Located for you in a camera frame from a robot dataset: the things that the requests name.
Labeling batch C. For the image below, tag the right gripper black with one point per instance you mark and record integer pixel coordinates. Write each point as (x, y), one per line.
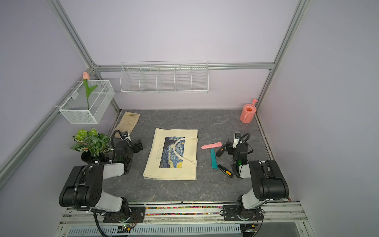
(229, 147)

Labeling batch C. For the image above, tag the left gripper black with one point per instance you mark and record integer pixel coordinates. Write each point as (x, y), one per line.
(137, 149)

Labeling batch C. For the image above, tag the pink art knife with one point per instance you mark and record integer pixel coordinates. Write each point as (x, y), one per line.
(212, 146)

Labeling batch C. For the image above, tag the teal art knife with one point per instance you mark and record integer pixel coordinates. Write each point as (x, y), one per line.
(213, 159)

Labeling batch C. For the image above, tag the black yellow utility knife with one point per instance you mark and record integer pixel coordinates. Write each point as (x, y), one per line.
(227, 172)

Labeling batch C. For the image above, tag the cream starry night tote bag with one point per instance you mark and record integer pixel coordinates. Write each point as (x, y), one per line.
(173, 155)

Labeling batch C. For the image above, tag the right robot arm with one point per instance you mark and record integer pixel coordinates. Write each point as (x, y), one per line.
(268, 183)

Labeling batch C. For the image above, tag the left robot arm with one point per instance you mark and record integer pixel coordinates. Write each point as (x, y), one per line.
(83, 189)

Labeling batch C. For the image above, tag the beige work glove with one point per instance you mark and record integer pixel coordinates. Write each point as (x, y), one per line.
(128, 122)

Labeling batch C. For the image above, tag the pink watering can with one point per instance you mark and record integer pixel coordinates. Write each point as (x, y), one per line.
(248, 112)

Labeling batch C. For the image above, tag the green potted plant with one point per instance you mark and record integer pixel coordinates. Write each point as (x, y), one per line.
(93, 146)

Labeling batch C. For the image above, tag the white mesh basket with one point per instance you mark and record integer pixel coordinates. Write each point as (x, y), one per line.
(74, 109)

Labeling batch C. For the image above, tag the pink artificial tulip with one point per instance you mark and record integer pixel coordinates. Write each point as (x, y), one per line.
(88, 89)

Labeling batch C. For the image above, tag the white wire shelf rack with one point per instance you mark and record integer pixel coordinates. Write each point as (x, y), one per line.
(164, 76)

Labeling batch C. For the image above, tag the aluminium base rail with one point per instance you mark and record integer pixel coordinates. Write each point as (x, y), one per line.
(203, 218)

